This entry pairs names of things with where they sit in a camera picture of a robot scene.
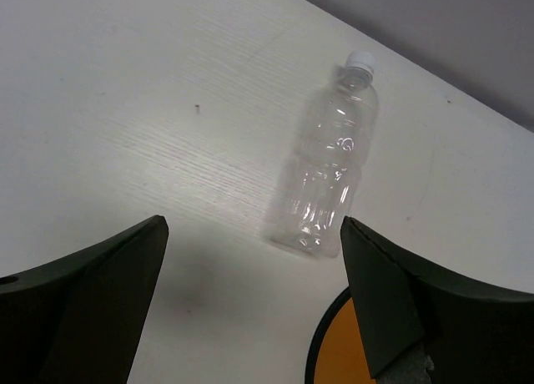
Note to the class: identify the clear unlabelled plastic bottle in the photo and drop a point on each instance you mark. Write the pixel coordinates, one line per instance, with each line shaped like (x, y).
(324, 167)

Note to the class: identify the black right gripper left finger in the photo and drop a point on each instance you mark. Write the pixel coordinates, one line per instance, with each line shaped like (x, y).
(79, 319)

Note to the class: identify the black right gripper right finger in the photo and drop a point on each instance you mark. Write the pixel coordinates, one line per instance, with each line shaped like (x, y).
(469, 331)

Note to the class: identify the orange cylindrical bin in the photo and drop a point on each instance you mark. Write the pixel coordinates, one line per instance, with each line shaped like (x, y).
(336, 354)

